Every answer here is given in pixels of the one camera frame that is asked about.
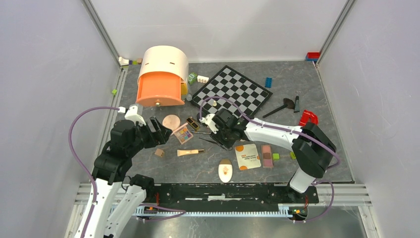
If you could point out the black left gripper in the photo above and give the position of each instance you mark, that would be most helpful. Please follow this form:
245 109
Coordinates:
161 136

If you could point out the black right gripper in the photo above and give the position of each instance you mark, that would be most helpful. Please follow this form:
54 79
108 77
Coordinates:
216 137

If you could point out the wooden handle makeup brush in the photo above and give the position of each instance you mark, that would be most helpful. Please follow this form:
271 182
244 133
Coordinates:
189 152

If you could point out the black fan brush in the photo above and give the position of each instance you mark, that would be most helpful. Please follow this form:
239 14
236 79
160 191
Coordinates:
287 103

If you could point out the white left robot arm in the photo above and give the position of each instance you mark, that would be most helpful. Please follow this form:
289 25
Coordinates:
127 138

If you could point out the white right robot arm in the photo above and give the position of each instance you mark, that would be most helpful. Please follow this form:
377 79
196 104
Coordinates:
313 150

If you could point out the small wooden cube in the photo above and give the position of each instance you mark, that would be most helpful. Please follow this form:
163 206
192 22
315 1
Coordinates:
159 153

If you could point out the round pink compact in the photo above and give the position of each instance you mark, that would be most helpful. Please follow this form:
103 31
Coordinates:
171 122

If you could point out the white orange sachet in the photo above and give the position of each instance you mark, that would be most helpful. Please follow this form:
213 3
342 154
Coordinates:
247 157

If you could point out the black grey chessboard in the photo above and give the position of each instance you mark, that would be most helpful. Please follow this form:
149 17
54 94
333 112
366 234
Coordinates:
230 89

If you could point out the colourful eyeshadow palette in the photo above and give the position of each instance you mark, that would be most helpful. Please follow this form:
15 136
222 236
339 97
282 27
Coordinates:
183 135

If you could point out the pink lip pencil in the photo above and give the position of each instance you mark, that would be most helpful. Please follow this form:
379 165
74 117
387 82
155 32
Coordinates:
178 129

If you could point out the pink brown blush palette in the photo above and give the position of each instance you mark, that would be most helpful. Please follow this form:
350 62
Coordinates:
267 156

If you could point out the white lego brick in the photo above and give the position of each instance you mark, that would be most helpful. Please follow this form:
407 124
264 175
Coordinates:
202 79

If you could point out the blue lego brick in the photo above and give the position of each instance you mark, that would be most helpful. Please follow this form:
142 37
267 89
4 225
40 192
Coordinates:
268 82

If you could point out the white round drawer organizer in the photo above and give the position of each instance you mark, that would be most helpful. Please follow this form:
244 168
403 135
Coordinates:
167 59

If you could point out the green toy block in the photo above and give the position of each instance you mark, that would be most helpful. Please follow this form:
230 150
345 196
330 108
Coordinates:
192 77

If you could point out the black tube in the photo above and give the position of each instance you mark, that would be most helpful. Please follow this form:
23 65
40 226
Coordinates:
297 104

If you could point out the red letter D toy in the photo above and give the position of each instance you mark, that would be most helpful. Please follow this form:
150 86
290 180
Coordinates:
308 116

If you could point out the red blue bricks corner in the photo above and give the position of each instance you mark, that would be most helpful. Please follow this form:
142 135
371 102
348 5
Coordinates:
312 56

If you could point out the black mounting rail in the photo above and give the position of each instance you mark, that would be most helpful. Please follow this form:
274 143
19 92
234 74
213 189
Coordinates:
229 197

